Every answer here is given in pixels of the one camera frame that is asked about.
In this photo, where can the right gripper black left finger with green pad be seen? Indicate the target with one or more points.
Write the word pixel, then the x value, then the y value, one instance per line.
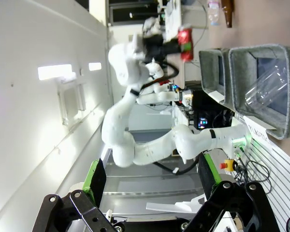
pixel 70 212

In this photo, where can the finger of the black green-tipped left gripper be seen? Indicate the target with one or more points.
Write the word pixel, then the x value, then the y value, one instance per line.
pixel 176 47

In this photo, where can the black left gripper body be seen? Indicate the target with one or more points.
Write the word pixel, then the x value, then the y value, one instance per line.
pixel 155 48

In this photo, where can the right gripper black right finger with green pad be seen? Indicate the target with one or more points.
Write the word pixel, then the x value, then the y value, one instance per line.
pixel 232 207

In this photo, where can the red crushed can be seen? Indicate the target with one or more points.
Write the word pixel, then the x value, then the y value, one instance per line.
pixel 185 35

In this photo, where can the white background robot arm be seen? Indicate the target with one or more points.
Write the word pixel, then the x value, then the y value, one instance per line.
pixel 159 96

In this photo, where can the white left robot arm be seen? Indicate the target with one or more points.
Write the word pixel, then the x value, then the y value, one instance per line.
pixel 125 125

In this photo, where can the narrow grey felt basket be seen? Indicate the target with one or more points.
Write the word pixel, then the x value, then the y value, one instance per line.
pixel 209 72

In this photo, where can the large grey felt basket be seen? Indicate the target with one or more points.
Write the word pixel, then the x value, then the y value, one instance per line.
pixel 241 79

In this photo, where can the yellow red emergency stop button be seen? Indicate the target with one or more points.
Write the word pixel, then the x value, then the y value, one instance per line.
pixel 229 165

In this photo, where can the crumpled clear plastic bottle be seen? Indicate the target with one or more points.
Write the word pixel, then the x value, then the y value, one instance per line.
pixel 213 12

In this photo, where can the white blank label card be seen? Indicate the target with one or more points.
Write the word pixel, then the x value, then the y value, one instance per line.
pixel 216 95

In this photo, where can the white folded paper sheet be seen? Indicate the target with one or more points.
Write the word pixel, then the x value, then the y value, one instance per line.
pixel 169 207

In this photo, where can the brown glass bottle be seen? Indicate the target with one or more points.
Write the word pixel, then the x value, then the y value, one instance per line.
pixel 228 12

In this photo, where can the small ceiling light panel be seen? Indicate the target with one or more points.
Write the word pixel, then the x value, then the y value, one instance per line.
pixel 95 66

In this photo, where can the black computer tower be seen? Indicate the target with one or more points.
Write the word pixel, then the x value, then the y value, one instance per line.
pixel 205 111

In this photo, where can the white plastic label card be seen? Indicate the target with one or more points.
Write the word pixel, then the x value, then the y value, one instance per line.
pixel 257 131

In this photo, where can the large ceiling light panel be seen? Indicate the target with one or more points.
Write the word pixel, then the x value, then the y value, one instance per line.
pixel 54 71

